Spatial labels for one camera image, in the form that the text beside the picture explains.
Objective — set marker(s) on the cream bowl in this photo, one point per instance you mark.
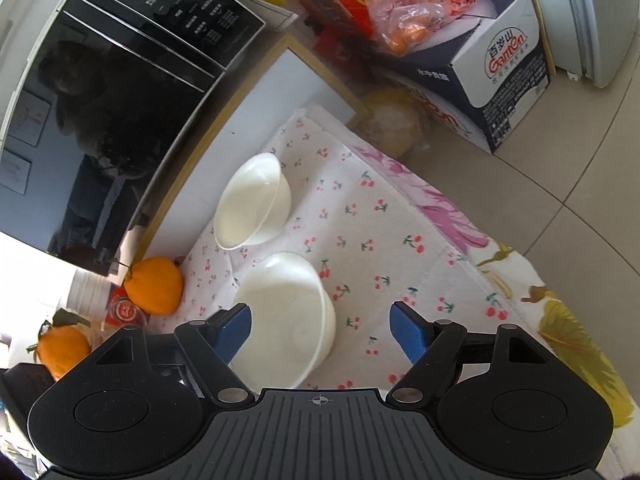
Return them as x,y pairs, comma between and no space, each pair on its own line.
250,210

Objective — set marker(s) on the red labelled packet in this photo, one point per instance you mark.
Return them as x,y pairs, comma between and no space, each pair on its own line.
122,312

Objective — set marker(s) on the orange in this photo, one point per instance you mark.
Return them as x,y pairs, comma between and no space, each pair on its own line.
152,287
65,350

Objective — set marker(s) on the floral cloth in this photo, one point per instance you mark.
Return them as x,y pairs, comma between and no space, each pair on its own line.
450,210

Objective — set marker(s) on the black microwave oven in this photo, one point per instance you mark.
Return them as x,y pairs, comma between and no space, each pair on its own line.
125,135

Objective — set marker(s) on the white bowl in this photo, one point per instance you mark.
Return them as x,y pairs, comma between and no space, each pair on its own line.
285,310

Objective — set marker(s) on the pale yellow pomelo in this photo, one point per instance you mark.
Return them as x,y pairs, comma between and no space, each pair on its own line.
392,122

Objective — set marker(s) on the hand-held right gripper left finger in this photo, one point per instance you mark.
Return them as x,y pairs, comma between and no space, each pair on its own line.
232,332

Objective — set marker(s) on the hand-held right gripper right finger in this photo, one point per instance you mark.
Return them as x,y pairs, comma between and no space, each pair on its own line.
410,332

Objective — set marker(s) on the dark blue cardboard box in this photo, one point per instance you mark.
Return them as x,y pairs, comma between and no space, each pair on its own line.
505,90

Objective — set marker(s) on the plastic bag of oranges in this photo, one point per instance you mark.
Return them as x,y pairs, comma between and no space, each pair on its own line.
415,10

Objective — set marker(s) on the white refrigerator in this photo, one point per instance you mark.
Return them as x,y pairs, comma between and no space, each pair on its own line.
595,10

